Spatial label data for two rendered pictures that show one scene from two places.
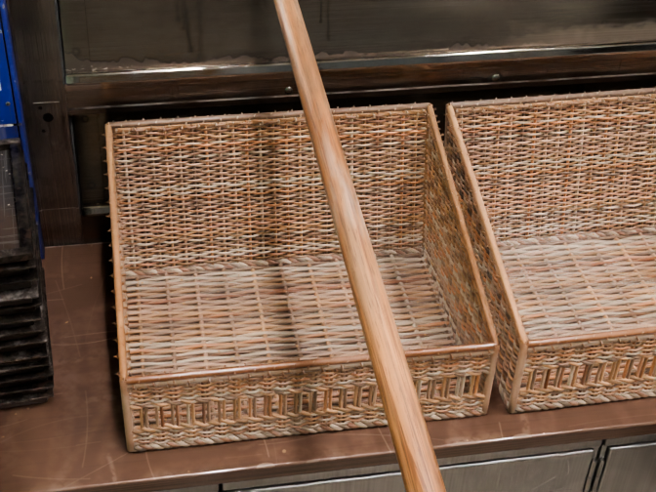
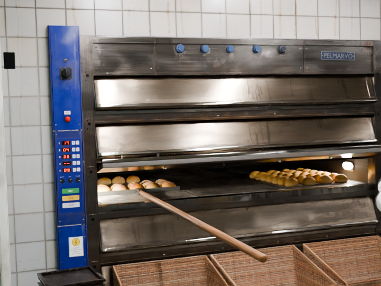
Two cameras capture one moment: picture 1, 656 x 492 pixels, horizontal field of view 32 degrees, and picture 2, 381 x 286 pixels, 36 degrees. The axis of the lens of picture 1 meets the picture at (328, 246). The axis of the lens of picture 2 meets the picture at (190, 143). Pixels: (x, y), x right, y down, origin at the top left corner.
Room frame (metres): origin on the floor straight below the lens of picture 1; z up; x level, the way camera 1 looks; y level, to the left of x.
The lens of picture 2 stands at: (-1.62, 0.31, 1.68)
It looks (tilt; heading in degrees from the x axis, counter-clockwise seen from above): 3 degrees down; 353
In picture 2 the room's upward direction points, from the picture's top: 2 degrees counter-clockwise
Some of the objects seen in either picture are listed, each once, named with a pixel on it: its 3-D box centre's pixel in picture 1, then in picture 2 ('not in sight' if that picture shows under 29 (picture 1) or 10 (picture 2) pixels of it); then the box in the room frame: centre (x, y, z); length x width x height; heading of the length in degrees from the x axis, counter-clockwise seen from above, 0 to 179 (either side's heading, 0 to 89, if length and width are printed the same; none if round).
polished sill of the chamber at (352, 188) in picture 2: not in sight; (246, 196); (1.77, -0.44, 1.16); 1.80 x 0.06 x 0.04; 102
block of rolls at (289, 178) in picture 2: not in sight; (296, 176); (2.30, -0.92, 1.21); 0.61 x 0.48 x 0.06; 12
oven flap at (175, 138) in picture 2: not in sight; (246, 134); (1.75, -0.44, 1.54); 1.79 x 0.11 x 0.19; 102
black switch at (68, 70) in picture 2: not in sight; (66, 68); (1.48, 0.57, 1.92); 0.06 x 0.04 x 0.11; 102
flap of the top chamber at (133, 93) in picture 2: not in sight; (245, 89); (1.75, -0.44, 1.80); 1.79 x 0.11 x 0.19; 102
